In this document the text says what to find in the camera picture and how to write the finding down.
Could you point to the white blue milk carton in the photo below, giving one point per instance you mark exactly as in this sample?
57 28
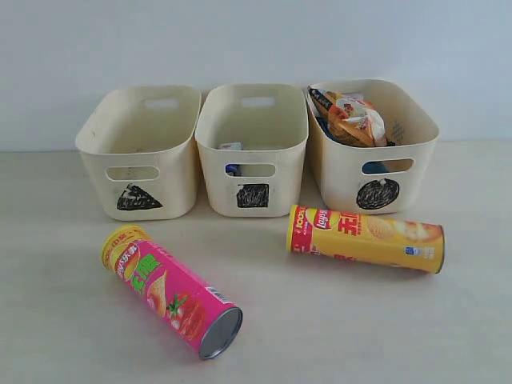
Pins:
232 169

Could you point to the yellow Lay's chips can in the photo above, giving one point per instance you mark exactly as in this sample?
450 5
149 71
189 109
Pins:
366 238

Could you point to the orange instant noodle bag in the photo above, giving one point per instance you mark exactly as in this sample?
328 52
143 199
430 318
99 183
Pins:
347 119

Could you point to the pink Lay's chips can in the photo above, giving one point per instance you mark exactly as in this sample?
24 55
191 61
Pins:
194 309

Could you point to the cream bin with triangle mark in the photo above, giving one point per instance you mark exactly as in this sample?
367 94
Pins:
139 150

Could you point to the cream bin with square mark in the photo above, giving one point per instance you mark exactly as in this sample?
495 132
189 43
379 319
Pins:
271 121

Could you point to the blue instant noodle bag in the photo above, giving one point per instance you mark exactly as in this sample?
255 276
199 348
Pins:
373 167

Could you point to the cream bin with circle mark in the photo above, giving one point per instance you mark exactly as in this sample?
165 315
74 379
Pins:
337 169

